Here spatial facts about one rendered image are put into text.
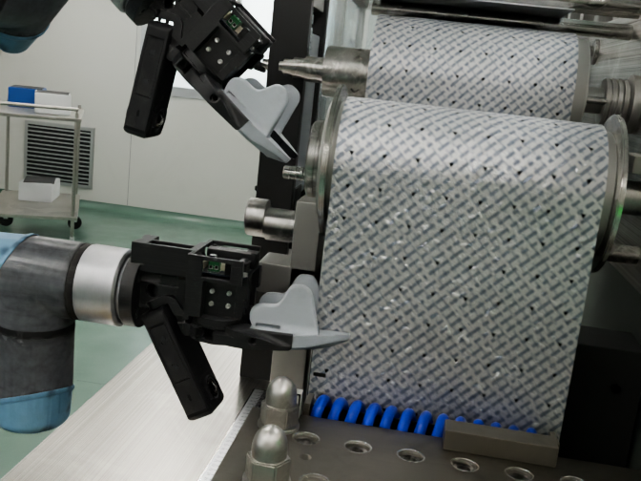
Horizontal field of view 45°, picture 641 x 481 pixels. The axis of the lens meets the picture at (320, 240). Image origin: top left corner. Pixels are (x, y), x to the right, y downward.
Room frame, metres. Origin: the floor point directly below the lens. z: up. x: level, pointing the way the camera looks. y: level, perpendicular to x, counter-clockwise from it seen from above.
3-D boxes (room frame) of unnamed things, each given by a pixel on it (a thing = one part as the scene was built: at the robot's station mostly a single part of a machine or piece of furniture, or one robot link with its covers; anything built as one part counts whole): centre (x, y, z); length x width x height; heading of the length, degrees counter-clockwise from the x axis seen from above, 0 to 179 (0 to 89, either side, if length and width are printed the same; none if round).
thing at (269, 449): (0.53, 0.02, 1.05); 0.04 x 0.04 x 0.04
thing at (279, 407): (0.63, 0.02, 1.05); 0.04 x 0.04 x 0.04
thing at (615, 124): (0.73, -0.26, 1.25); 0.15 x 0.01 x 0.15; 173
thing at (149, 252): (0.71, 0.11, 1.12); 0.12 x 0.08 x 0.09; 83
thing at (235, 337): (0.68, 0.06, 1.09); 0.09 x 0.05 x 0.02; 82
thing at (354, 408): (0.66, -0.12, 1.03); 0.21 x 0.04 x 0.03; 83
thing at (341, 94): (0.76, 0.00, 1.25); 0.15 x 0.01 x 0.15; 173
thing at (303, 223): (0.80, 0.03, 1.05); 0.06 x 0.05 x 0.31; 83
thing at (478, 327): (0.68, -0.12, 1.11); 0.23 x 0.01 x 0.18; 83
